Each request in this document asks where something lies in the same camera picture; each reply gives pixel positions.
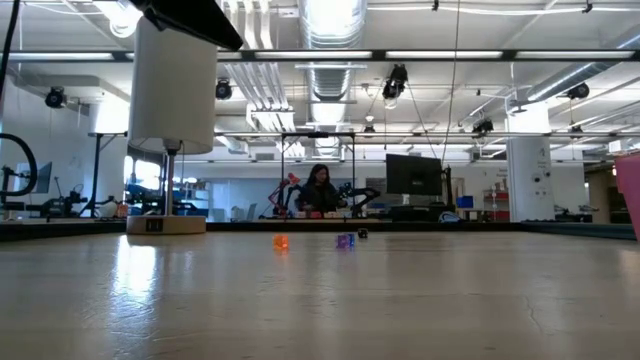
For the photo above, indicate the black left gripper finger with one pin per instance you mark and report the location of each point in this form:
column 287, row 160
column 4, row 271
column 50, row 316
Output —
column 200, row 25

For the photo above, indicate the small orange die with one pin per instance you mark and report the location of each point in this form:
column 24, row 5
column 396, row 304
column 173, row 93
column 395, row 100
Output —
column 280, row 242

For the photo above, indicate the small purple die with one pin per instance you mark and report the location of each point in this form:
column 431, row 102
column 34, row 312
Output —
column 342, row 242

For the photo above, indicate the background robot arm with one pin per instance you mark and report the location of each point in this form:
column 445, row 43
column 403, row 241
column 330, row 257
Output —
column 62, row 205
column 280, row 192
column 365, row 192

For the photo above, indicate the white shade wooden table lamp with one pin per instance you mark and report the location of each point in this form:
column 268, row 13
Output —
column 172, row 115

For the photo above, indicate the small grey monitor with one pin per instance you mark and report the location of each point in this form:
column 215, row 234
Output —
column 44, row 176

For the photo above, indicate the person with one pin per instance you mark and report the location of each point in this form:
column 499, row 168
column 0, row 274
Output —
column 320, row 192

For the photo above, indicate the black monitor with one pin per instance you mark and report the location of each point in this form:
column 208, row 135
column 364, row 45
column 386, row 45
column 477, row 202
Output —
column 414, row 175

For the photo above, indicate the black rig light bar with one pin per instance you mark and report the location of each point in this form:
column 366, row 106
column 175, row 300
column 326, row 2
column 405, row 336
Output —
column 508, row 55

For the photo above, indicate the white building pillar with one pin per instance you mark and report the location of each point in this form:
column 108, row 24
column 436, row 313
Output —
column 529, row 175

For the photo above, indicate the black ceiling camera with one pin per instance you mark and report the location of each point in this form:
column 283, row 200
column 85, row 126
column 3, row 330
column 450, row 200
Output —
column 223, row 90
column 395, row 82
column 55, row 98
column 579, row 91
column 483, row 126

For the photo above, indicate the silver ceiling air duct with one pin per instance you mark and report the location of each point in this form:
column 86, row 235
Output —
column 332, row 30

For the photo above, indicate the black background gantry frame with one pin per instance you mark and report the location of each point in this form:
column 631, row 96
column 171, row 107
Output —
column 318, row 134

